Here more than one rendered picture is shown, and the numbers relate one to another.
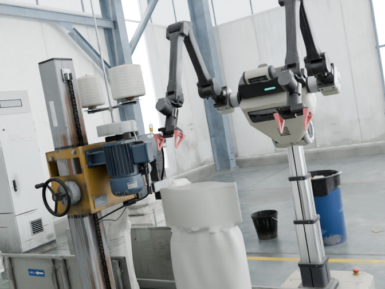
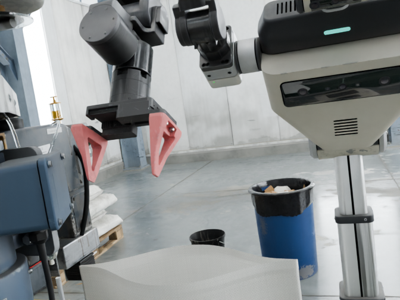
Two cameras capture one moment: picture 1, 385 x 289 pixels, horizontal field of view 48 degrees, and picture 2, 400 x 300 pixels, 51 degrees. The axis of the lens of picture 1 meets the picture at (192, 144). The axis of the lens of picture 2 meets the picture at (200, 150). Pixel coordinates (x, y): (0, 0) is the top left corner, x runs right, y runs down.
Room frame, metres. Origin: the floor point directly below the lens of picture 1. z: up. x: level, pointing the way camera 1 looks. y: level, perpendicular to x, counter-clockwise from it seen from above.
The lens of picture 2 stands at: (1.43, 0.15, 1.35)
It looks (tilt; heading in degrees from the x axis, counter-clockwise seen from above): 7 degrees down; 346
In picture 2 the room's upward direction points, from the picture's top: 8 degrees counter-clockwise
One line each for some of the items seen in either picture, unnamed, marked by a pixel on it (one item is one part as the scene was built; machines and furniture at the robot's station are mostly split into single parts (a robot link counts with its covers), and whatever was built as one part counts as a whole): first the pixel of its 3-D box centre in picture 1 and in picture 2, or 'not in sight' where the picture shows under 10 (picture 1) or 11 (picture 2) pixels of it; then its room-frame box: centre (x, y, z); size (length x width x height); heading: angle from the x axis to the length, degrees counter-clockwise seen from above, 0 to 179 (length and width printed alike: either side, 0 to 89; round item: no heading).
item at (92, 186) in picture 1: (91, 175); not in sight; (2.18, 0.52, 1.18); 0.34 x 0.25 x 0.31; 147
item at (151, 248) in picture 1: (123, 256); not in sight; (2.96, 0.60, 0.53); 1.05 x 0.02 x 0.41; 57
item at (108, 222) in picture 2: not in sight; (91, 228); (5.79, 0.29, 0.20); 0.67 x 0.43 x 0.15; 147
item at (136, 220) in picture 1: (153, 215); not in sight; (5.27, 0.61, 0.32); 0.66 x 0.43 x 0.15; 149
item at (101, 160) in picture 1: (102, 156); not in sight; (2.04, 0.42, 1.27); 0.12 x 0.09 x 0.09; 147
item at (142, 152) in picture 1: (143, 155); (34, 200); (2.02, 0.23, 1.25); 0.10 x 0.08 x 0.12; 172
